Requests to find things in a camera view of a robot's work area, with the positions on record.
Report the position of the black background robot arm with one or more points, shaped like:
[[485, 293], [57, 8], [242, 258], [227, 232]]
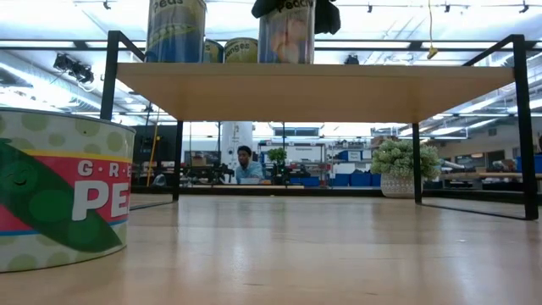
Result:
[[292, 173], [211, 173]]

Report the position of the yellow oranges can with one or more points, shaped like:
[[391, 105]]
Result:
[[240, 51]]

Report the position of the whiteboard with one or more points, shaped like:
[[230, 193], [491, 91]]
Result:
[[305, 154]]

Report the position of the tall peaches can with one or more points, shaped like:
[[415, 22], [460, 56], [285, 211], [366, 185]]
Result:
[[288, 42]]

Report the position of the black monitor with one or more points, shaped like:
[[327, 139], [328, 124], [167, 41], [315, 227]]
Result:
[[163, 142]]

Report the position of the yellow and blue can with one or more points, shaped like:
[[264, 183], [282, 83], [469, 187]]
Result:
[[213, 53]]

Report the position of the wooden workbench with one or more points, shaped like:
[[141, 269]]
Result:
[[487, 174]]

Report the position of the black table edge rail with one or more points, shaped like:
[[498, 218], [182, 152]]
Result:
[[296, 190]]

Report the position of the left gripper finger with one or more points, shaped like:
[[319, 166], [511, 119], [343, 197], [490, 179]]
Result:
[[328, 17], [263, 8]]

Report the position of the green plant in white pot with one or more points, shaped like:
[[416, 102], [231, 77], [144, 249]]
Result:
[[396, 161]]

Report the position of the person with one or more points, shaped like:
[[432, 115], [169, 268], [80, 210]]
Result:
[[250, 171]]

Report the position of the black ceiling track light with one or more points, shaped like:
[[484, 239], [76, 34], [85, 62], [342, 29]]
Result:
[[446, 7], [106, 4], [525, 7], [369, 8]]

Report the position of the wooden shelf black metal frame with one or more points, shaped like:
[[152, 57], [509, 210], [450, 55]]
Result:
[[313, 93]]

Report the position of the tall blue peas can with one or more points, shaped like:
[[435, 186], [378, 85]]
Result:
[[175, 38]]

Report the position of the black ceiling camera mount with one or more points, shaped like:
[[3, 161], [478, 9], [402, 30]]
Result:
[[74, 68]]

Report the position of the small green background plant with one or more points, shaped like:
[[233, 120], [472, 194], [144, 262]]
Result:
[[277, 154]]

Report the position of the yellow pole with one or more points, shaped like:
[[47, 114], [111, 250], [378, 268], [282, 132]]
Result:
[[153, 148]]

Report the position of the blue plastic storage bin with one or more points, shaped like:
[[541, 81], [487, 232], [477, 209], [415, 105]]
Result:
[[307, 182], [361, 179], [376, 180], [344, 156], [529, 164], [340, 180]]

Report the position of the short green peas can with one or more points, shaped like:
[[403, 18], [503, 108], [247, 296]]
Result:
[[63, 190]]

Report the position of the white round column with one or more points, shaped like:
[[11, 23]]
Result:
[[233, 140]]

